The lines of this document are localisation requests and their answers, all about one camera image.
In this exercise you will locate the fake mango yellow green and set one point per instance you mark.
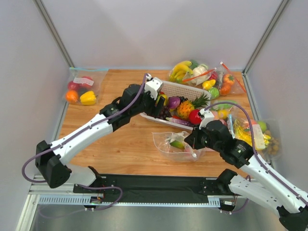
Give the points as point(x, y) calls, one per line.
point(177, 144)

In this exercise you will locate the fake orange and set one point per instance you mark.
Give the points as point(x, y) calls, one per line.
point(72, 96)

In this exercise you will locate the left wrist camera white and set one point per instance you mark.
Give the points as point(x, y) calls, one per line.
point(153, 86)

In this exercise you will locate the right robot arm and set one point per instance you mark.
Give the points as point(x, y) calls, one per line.
point(273, 192)

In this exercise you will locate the fake banana bunch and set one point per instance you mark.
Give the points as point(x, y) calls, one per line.
point(180, 70)

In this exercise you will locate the fake grape bunch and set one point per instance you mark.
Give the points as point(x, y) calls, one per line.
point(164, 113)

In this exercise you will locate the fake purple onion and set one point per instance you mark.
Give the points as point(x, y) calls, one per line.
point(173, 102)

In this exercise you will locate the bag of nuts right edge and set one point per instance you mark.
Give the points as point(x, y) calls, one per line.
point(271, 134)

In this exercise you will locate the fake pink peach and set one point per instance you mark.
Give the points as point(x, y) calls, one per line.
point(189, 150)

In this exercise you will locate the fake green cucumber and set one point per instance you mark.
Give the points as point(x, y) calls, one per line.
point(160, 105)

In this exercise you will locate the fake pineapple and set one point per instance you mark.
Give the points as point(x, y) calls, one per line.
point(187, 106)

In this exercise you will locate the blue zip bag right side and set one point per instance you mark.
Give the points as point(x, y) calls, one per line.
point(238, 124)

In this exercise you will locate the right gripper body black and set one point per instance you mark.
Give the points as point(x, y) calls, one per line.
point(196, 137)

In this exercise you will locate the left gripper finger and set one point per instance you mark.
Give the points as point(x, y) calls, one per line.
point(156, 110)
point(165, 97)

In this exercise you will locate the red zip bag with vegetables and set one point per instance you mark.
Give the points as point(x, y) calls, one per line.
point(223, 82)

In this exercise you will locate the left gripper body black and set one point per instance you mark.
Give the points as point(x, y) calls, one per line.
point(155, 105)

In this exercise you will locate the white plastic basket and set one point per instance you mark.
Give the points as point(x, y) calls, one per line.
point(177, 90)

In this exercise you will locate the polka dot zip bag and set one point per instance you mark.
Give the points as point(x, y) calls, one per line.
point(162, 144)

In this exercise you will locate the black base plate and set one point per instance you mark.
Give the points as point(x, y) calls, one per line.
point(167, 189)

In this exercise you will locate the orange zip bag with bananas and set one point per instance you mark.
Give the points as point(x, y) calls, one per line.
point(201, 74)

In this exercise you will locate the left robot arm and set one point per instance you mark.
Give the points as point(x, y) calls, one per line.
point(53, 160)

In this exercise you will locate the fake purple eggplant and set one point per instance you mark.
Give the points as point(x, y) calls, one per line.
point(179, 121)

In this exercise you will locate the fake yellow bell pepper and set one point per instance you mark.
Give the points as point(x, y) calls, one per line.
point(88, 98)

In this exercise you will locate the blue zip bag with fruit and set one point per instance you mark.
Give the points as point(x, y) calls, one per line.
point(83, 80)

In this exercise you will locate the fake red apple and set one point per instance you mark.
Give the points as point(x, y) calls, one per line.
point(194, 117)

